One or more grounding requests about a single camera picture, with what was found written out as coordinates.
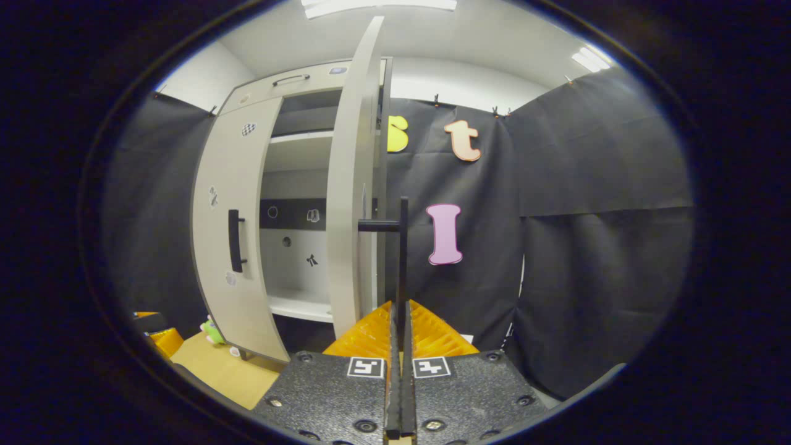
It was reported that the beige cabinet door checkered sticker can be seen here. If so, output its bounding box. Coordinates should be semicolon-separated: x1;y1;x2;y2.
192;96;291;364

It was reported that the black cabinet door handle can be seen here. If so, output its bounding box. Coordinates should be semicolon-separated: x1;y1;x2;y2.
357;197;410;337
227;209;248;274

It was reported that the beige cabinet door box sticker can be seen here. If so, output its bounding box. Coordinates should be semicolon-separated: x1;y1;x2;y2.
326;15;387;339

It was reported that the green pink plush toy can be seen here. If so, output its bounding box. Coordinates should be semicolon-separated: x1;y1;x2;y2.
199;314;227;345

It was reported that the beige double-door shoe cabinet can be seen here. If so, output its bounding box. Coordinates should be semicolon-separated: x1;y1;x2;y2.
192;57;394;365

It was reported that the white cabinet shelf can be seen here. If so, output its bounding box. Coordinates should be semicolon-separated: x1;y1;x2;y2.
267;289;334;324
269;129;337;146

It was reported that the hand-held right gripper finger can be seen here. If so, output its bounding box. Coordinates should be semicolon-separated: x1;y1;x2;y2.
250;300;401;445
400;300;551;445

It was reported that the long ceiling light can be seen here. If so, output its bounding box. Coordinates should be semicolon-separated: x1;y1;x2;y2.
302;0;458;19
570;46;614;74

